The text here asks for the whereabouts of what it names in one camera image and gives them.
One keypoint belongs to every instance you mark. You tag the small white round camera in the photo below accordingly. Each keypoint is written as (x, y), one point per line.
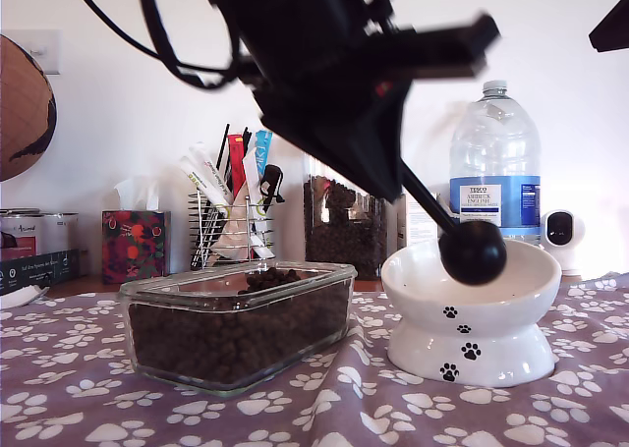
(565, 231)

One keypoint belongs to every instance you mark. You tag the beige paper packet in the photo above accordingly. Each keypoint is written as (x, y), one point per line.
(236, 236)

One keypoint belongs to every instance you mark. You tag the red-labelled tin can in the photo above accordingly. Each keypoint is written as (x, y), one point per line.
(22, 231)

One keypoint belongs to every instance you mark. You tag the dark green cardboard tray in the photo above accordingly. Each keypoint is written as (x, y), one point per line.
(39, 270)

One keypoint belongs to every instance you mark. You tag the blue sachet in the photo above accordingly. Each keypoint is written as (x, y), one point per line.
(264, 147)

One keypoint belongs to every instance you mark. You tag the white plate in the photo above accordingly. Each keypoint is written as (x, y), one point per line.
(19, 297)

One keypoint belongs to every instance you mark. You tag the floral tissue box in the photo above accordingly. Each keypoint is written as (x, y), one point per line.
(135, 245)

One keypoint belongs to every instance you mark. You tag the small white cardboard box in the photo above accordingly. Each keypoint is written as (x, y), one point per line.
(415, 226)

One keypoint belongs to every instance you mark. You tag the white black-print sachet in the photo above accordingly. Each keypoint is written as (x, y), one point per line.
(206, 162)

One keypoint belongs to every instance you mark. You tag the purple paw-print tablecloth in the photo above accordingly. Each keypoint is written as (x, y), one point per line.
(442, 417)

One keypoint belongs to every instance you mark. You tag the white green-print sachet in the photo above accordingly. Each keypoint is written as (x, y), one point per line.
(201, 182)

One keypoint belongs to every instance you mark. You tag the white wall light switch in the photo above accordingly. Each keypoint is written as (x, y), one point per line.
(44, 49)

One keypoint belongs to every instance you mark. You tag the rectangular glass food container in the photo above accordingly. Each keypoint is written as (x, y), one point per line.
(236, 302)

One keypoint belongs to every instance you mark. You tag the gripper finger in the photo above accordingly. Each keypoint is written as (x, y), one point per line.
(383, 123)
(616, 29)
(314, 118)

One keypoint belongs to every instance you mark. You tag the brown cat food kibble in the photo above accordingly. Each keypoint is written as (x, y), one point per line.
(339, 240)
(236, 344)

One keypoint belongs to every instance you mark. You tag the plain white sachet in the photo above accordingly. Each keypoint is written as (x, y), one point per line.
(251, 172)

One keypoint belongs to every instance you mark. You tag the tall clear white-lidded jar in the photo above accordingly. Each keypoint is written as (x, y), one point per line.
(344, 250)

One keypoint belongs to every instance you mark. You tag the black plastic measuring spoon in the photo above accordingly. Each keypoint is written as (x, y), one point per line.
(472, 253)

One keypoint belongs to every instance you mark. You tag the white tissue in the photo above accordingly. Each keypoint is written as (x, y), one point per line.
(137, 194)

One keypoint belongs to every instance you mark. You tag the large clear water bottle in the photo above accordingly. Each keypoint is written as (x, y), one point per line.
(491, 147)

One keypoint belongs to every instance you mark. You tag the brown cork globe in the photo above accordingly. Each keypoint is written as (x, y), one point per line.
(19, 113)

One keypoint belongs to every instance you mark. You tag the black clip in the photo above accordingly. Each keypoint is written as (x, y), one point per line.
(272, 174)

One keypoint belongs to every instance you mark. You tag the white paw-print cat bowl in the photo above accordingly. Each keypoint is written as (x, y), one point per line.
(472, 329)

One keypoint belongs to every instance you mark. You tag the plain white tin can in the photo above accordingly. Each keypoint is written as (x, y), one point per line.
(61, 231)

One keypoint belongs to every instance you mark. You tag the black straw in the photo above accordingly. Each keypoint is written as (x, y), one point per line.
(223, 147)

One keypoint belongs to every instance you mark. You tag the red sachet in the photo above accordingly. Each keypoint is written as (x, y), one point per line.
(238, 167)

